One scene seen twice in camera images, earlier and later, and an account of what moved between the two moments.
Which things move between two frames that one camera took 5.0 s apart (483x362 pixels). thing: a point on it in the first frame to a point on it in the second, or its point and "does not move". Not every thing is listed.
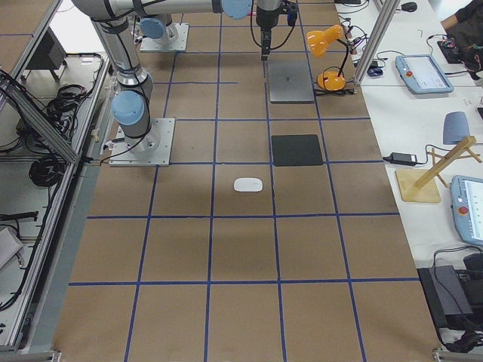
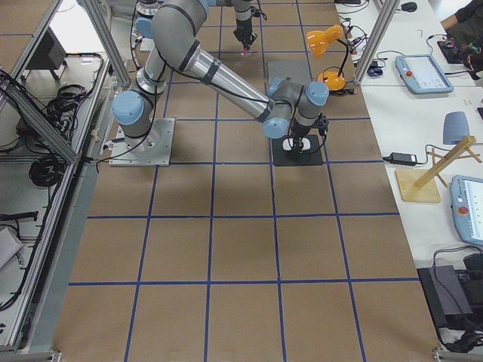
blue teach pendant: x=423 y=75 does not move
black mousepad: x=297 y=149 does not move
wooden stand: x=424 y=185 does not move
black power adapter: x=401 y=159 does not move
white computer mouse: x=248 y=185 to x=287 y=144
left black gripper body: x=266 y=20 to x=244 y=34
